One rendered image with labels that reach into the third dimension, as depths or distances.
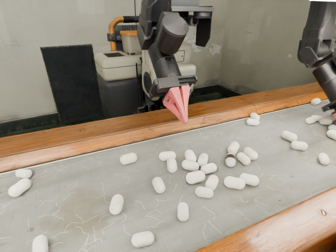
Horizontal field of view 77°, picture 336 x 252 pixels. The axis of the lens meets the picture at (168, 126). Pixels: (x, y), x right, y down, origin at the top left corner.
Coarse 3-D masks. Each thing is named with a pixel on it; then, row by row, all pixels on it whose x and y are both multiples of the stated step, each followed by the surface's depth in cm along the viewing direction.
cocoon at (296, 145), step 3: (294, 141) 49; (297, 141) 49; (300, 141) 49; (291, 144) 49; (294, 144) 49; (297, 144) 48; (300, 144) 48; (303, 144) 48; (306, 144) 48; (294, 147) 49; (297, 147) 48; (300, 147) 48; (303, 147) 48; (306, 147) 48
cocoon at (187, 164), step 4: (184, 160) 43; (188, 160) 43; (184, 164) 42; (188, 164) 42; (192, 164) 42; (196, 164) 42; (184, 168) 43; (188, 168) 42; (192, 168) 42; (196, 168) 42
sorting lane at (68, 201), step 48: (144, 144) 51; (192, 144) 51; (240, 144) 51; (288, 144) 51; (0, 192) 38; (48, 192) 38; (96, 192) 38; (144, 192) 38; (192, 192) 38; (240, 192) 38; (288, 192) 38; (0, 240) 30; (48, 240) 30; (96, 240) 30; (192, 240) 30
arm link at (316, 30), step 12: (312, 0) 57; (312, 12) 57; (324, 12) 55; (312, 24) 57; (324, 24) 55; (312, 36) 57; (324, 36) 56; (300, 48) 61; (312, 48) 58; (324, 48) 58; (300, 60) 61
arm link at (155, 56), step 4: (152, 44) 50; (148, 48) 51; (152, 48) 50; (156, 48) 49; (148, 52) 51; (152, 52) 50; (156, 52) 49; (160, 52) 48; (152, 56) 50; (156, 56) 49; (160, 56) 48; (164, 56) 48; (168, 56) 48; (172, 56) 49; (152, 60) 50; (156, 60) 49; (168, 60) 49; (152, 64) 50
